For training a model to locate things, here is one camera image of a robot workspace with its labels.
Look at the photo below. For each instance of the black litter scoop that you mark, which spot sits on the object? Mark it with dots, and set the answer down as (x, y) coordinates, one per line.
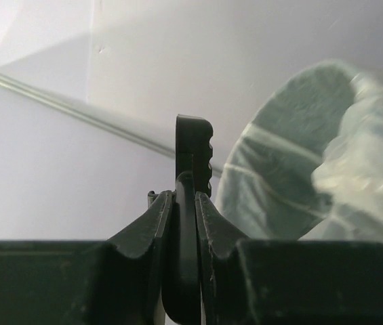
(181, 287)

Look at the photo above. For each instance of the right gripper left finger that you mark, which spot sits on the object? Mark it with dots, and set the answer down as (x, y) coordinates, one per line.
(114, 281)

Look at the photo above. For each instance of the bin with white bag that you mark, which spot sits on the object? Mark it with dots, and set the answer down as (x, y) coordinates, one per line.
(309, 166)

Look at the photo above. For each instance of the left aluminium frame post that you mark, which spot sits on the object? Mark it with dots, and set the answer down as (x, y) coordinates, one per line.
(76, 111)

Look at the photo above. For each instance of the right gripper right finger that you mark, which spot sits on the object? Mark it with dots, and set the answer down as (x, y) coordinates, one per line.
(249, 281)

